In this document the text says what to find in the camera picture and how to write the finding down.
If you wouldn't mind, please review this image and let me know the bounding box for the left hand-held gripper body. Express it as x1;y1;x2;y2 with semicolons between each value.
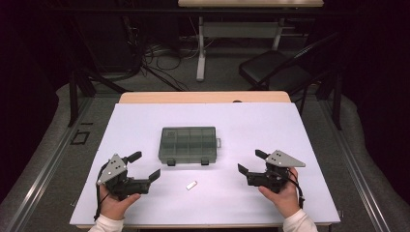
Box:
96;154;152;201

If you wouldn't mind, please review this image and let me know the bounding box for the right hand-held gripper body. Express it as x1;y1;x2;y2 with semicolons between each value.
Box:
246;150;307;194

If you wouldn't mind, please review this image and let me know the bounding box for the clear grey compartment storage box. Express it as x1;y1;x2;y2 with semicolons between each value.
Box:
158;126;222;167

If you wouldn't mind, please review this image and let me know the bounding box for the person's left hand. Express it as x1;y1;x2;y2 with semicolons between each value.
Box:
98;184;142;221

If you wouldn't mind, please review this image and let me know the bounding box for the person's right hand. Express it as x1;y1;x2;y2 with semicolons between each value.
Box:
257;167;301;218

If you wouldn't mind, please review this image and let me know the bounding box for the black metal stand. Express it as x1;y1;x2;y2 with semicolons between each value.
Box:
315;71;343;131
67;69;130;129

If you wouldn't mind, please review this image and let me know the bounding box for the wooden table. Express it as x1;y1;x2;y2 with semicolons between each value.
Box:
75;91;333;230

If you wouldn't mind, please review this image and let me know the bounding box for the black folding chair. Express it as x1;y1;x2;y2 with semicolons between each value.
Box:
238;32;342;98

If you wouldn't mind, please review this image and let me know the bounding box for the left hand-held gripper black cable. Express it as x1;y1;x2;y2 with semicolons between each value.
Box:
93;162;110;222

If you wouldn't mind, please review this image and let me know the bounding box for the hand-held gripper black cable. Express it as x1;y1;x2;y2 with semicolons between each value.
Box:
288;168;306;210
93;162;110;222

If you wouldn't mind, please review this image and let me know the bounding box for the right hand-held gripper black cable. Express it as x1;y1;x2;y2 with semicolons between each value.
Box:
288;168;306;210

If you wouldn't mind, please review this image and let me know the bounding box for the grey floor rail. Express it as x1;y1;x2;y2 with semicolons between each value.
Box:
318;100;392;232
0;96;95;232

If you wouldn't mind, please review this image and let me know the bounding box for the bundle of floor cables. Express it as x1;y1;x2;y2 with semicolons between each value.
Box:
122;15;202;93

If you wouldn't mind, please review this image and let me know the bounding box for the white metal frame desk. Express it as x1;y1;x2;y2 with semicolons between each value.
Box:
177;0;325;82

